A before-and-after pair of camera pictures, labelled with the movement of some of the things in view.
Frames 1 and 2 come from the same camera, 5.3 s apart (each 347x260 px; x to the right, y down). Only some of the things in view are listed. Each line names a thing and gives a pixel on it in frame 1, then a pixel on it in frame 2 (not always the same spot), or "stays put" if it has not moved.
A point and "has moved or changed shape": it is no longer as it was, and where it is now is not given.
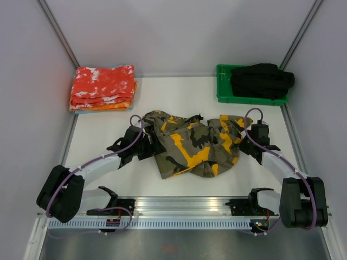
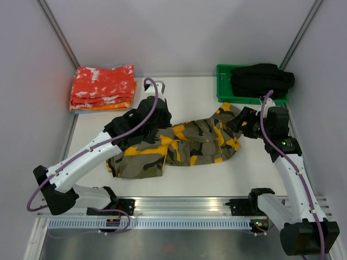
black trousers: x=262 y=80 stays put
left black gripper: x=155 y=148 -> x=166 y=122
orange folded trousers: x=119 y=106 stays put
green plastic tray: x=226 y=93 stays put
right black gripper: x=242 y=147 -> x=246 y=114
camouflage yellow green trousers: x=196 y=147 has moved or changed shape
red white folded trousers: x=92 y=87 stays put
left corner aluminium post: x=54 y=25 stays put
